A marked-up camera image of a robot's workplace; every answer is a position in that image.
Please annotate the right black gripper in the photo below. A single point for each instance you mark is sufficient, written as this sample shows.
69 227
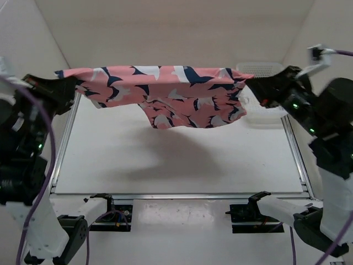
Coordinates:
269 89

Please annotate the white plastic mesh basket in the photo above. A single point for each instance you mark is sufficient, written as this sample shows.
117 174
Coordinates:
256 114

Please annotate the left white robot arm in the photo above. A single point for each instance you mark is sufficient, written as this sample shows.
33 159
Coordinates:
25 174

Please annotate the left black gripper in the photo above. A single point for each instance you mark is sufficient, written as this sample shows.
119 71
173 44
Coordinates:
61 91

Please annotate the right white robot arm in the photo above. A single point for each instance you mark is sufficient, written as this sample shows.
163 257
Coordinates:
328 118

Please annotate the aluminium front rail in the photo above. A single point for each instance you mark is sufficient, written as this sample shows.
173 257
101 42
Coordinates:
212 196

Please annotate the pink shark print shorts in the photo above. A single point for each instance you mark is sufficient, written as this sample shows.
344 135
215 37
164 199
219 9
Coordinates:
170 96

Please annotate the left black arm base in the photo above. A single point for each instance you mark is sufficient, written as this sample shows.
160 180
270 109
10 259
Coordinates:
115 222

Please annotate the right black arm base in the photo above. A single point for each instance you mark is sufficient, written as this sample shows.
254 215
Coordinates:
245 222

